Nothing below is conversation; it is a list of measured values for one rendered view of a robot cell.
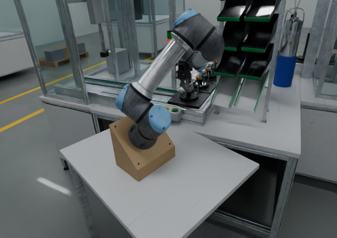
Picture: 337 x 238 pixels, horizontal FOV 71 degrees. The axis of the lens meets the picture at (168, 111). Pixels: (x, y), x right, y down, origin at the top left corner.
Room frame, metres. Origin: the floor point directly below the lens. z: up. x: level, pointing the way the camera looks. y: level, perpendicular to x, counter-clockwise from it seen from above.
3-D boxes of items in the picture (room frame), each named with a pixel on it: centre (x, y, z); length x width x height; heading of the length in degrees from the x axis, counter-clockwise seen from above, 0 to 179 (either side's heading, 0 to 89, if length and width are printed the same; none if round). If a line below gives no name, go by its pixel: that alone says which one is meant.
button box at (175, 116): (1.43, 0.02, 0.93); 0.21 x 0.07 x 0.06; 63
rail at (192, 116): (1.57, 0.16, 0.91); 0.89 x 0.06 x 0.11; 63
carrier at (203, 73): (2.03, -0.39, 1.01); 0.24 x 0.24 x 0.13; 63
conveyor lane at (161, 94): (1.74, 0.10, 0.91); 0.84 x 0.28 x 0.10; 63
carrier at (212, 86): (1.81, -0.27, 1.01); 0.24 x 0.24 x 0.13; 63
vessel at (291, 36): (2.02, -1.06, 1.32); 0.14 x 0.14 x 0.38
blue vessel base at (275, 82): (2.02, -1.06, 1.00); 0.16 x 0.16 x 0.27
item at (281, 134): (1.98, -0.36, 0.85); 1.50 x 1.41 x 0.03; 63
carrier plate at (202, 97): (1.58, -0.16, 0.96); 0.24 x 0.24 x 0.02; 63
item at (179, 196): (1.05, 0.10, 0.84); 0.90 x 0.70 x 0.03; 42
